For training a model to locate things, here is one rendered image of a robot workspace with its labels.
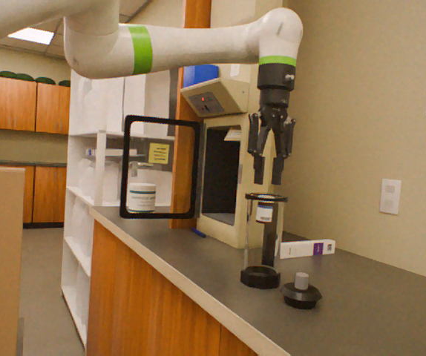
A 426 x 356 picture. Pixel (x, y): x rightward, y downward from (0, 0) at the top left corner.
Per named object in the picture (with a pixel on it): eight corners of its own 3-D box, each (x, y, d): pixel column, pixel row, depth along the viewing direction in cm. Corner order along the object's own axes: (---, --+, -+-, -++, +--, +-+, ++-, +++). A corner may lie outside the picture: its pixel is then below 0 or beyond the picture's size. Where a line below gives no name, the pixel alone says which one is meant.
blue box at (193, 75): (205, 92, 153) (206, 70, 153) (217, 89, 145) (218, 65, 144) (182, 88, 148) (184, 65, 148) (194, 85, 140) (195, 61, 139)
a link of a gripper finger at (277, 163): (273, 157, 98) (275, 157, 98) (271, 184, 98) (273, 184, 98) (280, 157, 95) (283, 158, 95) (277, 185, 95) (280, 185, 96)
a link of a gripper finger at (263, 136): (276, 114, 93) (272, 112, 92) (263, 157, 92) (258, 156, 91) (267, 115, 96) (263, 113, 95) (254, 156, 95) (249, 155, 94)
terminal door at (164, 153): (194, 219, 156) (200, 122, 154) (119, 219, 144) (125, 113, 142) (194, 218, 156) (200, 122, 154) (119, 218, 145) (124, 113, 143)
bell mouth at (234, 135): (251, 144, 157) (253, 130, 157) (279, 144, 142) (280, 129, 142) (215, 140, 148) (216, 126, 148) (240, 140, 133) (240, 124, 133)
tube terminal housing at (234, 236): (245, 228, 170) (257, 55, 166) (293, 245, 142) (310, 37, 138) (196, 230, 158) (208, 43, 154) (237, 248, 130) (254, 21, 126)
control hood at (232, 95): (203, 117, 156) (205, 93, 155) (247, 112, 127) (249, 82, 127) (177, 114, 150) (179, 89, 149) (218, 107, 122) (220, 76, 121)
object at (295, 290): (301, 293, 90) (303, 266, 90) (330, 308, 82) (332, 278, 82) (270, 298, 86) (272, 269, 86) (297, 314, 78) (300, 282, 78)
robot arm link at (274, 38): (277, -5, 86) (314, 7, 91) (247, 12, 97) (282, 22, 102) (272, 58, 86) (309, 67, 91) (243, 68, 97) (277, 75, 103)
